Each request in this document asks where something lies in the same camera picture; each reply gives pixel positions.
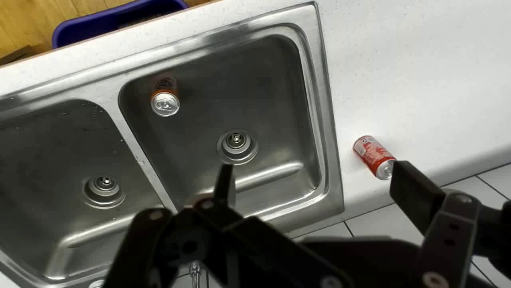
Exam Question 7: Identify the red soda can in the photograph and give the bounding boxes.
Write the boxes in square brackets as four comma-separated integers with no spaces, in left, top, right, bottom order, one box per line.
[351,135,395,181]

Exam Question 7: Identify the round metal sink drain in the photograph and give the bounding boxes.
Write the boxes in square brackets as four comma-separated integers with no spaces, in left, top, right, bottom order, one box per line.
[81,173,127,210]
[215,128,260,167]

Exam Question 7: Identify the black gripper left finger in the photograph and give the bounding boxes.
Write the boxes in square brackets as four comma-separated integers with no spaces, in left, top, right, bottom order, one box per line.
[102,163,352,288]

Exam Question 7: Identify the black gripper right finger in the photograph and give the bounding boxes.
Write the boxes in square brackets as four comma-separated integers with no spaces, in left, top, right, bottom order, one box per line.
[387,159,511,288]

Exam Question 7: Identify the blue plastic bin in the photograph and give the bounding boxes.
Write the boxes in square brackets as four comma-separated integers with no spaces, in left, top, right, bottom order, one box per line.
[50,0,188,50]

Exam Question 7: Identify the stainless steel double sink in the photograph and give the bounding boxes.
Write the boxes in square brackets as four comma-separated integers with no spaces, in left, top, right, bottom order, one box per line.
[0,2,346,288]

